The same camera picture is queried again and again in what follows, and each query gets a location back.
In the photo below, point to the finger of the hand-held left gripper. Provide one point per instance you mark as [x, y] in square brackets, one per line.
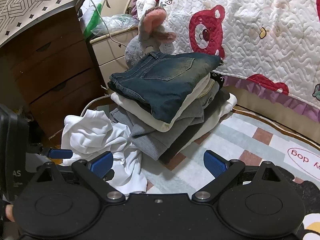
[61, 153]

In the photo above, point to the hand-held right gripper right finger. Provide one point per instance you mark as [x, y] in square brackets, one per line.
[215, 163]

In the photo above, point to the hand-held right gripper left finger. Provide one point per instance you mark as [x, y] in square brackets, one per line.
[101, 165]

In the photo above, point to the white long-sleeved shirt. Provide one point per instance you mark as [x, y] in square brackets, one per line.
[87, 135]

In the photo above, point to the person's left hand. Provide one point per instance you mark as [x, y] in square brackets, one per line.
[8, 212]

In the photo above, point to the checked pastel rug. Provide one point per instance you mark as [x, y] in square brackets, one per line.
[225, 140]

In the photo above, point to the folded dark grey garment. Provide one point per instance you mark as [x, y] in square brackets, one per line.
[190, 135]

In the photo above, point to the folded grey knit sweater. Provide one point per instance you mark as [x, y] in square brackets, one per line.
[150, 135]

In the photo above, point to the folded white garment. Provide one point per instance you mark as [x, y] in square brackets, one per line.
[228, 105]

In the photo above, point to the brown wooden dresser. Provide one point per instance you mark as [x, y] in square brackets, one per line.
[50, 80]

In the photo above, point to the black garment with eye print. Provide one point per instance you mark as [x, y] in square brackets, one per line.
[217, 78]

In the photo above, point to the white nightstand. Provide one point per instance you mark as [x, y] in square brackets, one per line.
[110, 52]

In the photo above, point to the grey plush mouse toy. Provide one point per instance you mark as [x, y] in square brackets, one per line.
[135, 47]

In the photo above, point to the green and white bag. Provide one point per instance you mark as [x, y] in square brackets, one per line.
[90, 20]

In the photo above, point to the quilted bear-print bedspread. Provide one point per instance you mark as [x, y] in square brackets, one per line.
[250, 30]

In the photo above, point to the geometric patterned cloth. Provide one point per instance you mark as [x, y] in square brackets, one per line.
[30, 2]

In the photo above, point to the clear plastic bag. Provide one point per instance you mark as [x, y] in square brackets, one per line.
[117, 21]

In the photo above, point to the beige bed frame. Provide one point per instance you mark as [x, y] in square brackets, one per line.
[262, 105]

